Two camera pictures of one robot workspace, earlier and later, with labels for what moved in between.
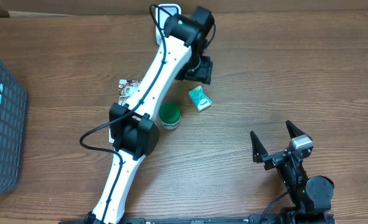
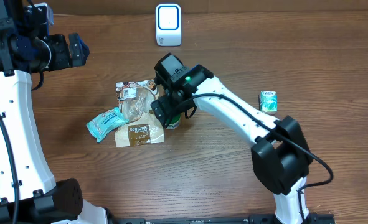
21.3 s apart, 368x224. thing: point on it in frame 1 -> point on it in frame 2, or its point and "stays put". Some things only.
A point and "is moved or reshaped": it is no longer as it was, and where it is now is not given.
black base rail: (258, 219) stays put
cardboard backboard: (13, 8) stays put
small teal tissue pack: (200, 99) is moved or reshaped
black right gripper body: (289, 173) -> (170, 101)
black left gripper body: (200, 73) -> (66, 50)
